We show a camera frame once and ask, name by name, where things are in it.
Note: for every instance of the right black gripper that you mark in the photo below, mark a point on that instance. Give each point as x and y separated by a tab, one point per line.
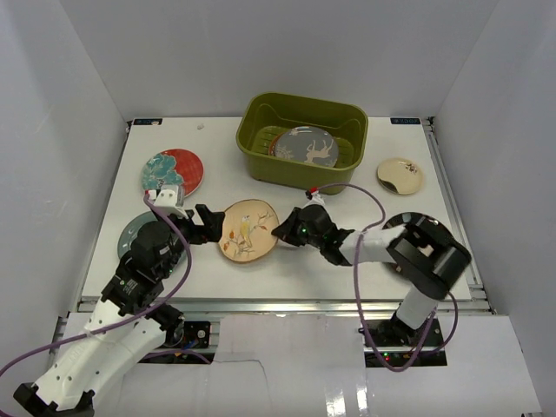
286	230

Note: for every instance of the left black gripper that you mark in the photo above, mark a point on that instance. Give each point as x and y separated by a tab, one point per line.
196	227

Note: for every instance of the beige bird plate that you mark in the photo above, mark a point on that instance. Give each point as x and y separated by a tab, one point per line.
247	231

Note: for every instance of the red and teal floral plate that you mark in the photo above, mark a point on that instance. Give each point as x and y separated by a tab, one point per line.
180	167

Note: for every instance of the white petal pattern plate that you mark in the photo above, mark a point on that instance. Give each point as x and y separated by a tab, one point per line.
276	147

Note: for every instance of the teal plain plate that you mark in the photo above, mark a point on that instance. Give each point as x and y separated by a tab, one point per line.
130	230

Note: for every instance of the grey deer plate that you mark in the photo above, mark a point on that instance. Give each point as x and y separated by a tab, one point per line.
310	145

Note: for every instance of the dark rim cream plate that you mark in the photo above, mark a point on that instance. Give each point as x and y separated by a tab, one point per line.
399	219

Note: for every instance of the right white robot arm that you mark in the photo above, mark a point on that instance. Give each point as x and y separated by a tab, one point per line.
423	250

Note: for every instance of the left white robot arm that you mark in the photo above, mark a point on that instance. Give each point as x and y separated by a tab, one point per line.
127	322

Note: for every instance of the green plastic bin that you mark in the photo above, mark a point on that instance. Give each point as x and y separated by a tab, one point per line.
271	114

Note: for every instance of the left blue table label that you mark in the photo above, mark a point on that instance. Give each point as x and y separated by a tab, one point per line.
147	121

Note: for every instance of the blue table label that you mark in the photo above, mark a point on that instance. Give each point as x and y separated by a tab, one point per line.
405	121
147	121

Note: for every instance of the small cream plate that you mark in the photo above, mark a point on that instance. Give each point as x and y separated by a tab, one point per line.
400	176

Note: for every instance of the right blue table label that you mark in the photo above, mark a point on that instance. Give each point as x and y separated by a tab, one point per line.
405	121

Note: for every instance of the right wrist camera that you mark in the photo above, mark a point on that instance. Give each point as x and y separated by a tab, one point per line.
314	198

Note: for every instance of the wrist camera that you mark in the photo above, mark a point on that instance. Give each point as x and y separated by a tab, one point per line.
169	199
314	198

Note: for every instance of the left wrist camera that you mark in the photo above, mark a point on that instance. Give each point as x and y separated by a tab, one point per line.
169	199

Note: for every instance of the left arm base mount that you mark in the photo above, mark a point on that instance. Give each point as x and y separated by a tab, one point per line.
189	334

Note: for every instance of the aluminium table frame rail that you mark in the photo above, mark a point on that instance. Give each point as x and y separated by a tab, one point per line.
280	307

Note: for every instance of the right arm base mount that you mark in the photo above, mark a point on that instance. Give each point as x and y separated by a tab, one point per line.
396	345

